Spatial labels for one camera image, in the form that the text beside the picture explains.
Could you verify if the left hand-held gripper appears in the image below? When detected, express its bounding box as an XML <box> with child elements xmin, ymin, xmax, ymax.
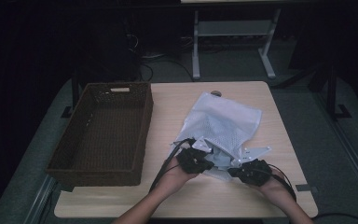
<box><xmin>176</xmin><ymin>136</ymin><xmax>215</xmax><ymax>175</ymax></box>

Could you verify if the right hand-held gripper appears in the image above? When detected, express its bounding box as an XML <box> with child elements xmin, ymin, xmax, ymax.
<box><xmin>227</xmin><ymin>145</ymin><xmax>273</xmax><ymax>187</ymax></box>

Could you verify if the light blue garment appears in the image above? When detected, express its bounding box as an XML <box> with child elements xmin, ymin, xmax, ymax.
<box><xmin>209</xmin><ymin>148</ymin><xmax>236</xmax><ymax>172</ymax></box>

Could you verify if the brown wicker basket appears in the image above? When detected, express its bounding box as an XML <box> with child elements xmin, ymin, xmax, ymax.
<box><xmin>45</xmin><ymin>81</ymin><xmax>154</xmax><ymax>188</ymax></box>

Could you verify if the person's right hand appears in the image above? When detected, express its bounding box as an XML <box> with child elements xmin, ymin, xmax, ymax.
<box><xmin>247</xmin><ymin>167</ymin><xmax>289</xmax><ymax>201</ymax></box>

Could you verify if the person's left hand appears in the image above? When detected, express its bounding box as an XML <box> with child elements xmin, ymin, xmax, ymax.
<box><xmin>158</xmin><ymin>156</ymin><xmax>200</xmax><ymax>196</ymax></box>

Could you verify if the grey tape strip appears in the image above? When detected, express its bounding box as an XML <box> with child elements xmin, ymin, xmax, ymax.
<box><xmin>295</xmin><ymin>183</ymin><xmax>319</xmax><ymax>192</ymax></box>

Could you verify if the black metal stand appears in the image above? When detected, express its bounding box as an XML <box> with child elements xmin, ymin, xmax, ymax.
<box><xmin>307</xmin><ymin>62</ymin><xmax>352</xmax><ymax>121</ymax></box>

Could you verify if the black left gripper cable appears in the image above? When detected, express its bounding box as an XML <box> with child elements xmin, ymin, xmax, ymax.
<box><xmin>148</xmin><ymin>137</ymin><xmax>197</xmax><ymax>194</ymax></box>

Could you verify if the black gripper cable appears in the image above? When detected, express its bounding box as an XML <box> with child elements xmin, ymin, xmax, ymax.
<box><xmin>148</xmin><ymin>137</ymin><xmax>197</xmax><ymax>194</ymax></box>
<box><xmin>267</xmin><ymin>162</ymin><xmax>297</xmax><ymax>203</ymax></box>

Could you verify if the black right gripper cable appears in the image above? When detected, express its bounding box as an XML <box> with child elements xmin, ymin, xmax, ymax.
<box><xmin>267</xmin><ymin>162</ymin><xmax>297</xmax><ymax>203</ymax></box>

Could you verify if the black floor cable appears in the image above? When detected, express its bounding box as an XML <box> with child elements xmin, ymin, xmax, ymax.
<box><xmin>310</xmin><ymin>212</ymin><xmax>358</xmax><ymax>224</ymax></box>

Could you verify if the black table foot bracket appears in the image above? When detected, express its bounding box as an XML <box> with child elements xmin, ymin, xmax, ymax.
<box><xmin>60</xmin><ymin>78</ymin><xmax>81</xmax><ymax>119</ymax></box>

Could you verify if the white metal desk frame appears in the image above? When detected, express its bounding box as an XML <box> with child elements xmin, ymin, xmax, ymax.
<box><xmin>180</xmin><ymin>0</ymin><xmax>283</xmax><ymax>80</ymax></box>

